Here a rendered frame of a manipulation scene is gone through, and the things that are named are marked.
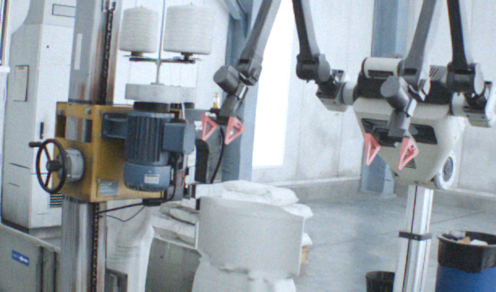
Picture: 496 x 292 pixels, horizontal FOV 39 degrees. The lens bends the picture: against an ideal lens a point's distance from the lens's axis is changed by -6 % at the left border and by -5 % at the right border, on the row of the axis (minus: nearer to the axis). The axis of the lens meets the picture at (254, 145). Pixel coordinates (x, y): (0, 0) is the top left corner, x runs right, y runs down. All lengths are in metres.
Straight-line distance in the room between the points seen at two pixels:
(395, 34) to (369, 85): 8.43
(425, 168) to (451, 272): 1.85
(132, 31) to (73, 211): 0.66
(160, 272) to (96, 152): 1.06
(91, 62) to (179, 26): 0.31
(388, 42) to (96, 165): 9.10
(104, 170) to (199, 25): 0.56
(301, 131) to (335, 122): 0.80
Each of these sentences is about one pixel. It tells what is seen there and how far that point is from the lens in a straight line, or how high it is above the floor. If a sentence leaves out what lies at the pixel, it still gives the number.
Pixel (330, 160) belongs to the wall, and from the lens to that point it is 10.51.
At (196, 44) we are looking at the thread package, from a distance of 2.38.
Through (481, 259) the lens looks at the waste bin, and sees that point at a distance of 4.37.
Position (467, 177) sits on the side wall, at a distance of 10.80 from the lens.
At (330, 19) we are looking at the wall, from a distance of 10.30.
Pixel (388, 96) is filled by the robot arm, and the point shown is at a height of 1.44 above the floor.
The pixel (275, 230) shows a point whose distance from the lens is 2.40.
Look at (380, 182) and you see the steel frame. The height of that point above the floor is 0.21.
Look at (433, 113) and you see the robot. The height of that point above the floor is 1.40.
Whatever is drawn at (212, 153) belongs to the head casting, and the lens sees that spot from 2.74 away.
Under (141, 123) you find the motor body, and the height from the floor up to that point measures 1.30.
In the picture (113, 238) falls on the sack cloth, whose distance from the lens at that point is 2.90.
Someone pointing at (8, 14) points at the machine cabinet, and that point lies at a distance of 5.30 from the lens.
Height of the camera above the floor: 1.42
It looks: 4 degrees down
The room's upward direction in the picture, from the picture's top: 5 degrees clockwise
